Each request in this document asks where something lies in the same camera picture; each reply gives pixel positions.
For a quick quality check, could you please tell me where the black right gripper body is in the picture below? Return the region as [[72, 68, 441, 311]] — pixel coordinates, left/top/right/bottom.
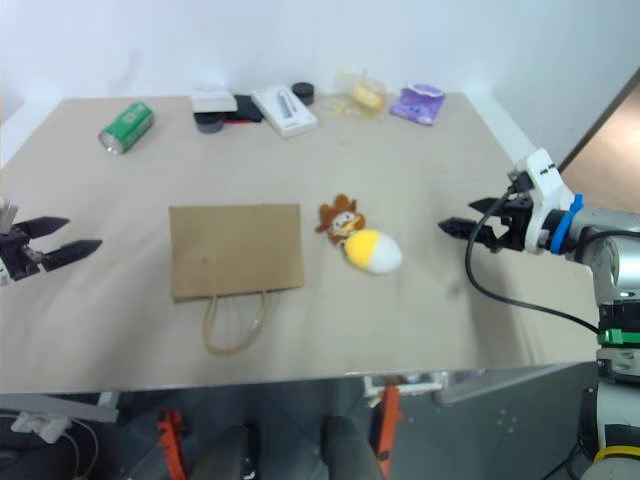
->
[[491, 194, 533, 254]]

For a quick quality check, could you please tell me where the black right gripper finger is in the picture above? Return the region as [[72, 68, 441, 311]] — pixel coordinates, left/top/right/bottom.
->
[[438, 216, 502, 247], [467, 196, 507, 216]]

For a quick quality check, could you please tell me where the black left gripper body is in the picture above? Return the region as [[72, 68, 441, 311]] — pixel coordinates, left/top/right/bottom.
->
[[0, 225, 45, 284]]

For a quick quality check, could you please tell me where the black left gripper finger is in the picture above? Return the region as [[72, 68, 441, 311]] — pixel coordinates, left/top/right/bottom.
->
[[40, 239, 104, 272], [20, 215, 72, 240]]

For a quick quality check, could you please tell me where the brown paper bag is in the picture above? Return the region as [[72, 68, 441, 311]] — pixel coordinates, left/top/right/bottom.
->
[[168, 201, 308, 358]]

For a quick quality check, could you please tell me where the clear bag with yellow snack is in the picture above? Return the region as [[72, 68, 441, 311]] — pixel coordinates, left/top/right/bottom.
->
[[323, 68, 390, 122]]

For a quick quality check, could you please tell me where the blue wrist clip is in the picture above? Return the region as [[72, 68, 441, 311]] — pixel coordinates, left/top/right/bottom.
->
[[549, 193, 586, 255]]

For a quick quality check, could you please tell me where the yellow white plush toy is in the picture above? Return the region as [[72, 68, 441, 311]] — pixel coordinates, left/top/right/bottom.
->
[[314, 193, 404, 277]]

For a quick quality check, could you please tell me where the purple plastic packet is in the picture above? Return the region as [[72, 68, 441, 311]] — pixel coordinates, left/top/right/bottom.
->
[[389, 82, 448, 127]]

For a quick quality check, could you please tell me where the green drink can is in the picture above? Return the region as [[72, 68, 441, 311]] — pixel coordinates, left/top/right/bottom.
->
[[97, 100, 156, 156]]

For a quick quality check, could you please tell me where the green connector block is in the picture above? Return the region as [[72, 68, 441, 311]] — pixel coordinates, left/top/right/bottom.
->
[[601, 326, 640, 347]]

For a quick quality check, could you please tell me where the grey metal bar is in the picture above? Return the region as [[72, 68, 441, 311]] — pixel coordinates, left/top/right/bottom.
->
[[0, 392, 120, 424]]

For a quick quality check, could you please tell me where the white plastic connector block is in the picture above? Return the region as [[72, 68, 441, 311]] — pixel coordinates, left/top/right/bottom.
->
[[10, 411, 70, 444]]

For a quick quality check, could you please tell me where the grey round tape roll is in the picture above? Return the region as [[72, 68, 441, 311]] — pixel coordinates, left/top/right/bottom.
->
[[193, 112, 227, 136]]

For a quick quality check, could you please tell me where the grey metal panel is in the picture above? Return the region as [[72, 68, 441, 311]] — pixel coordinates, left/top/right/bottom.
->
[[399, 360, 601, 480]]

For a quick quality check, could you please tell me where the small white box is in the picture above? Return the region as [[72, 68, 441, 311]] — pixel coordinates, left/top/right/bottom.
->
[[190, 83, 238, 116]]

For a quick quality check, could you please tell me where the black round cylinder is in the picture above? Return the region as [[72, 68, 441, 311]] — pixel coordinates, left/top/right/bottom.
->
[[291, 81, 317, 108]]

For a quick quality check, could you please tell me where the white box with grey device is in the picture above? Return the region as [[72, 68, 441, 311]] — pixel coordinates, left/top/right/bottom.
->
[[250, 84, 320, 141]]

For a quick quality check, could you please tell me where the orange clamp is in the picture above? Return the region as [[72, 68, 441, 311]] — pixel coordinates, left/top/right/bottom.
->
[[155, 409, 190, 480], [374, 383, 404, 477]]

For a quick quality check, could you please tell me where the flat black pouch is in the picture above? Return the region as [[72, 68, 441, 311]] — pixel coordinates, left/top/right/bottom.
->
[[227, 94, 265, 125]]

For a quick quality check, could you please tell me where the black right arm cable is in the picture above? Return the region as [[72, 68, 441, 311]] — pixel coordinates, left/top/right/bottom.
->
[[464, 182, 602, 335]]

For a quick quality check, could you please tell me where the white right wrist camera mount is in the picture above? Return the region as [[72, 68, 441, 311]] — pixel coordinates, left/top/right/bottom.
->
[[506, 146, 577, 257]]

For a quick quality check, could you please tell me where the thin white cable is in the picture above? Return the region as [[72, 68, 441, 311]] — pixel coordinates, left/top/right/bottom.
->
[[63, 418, 102, 480]]

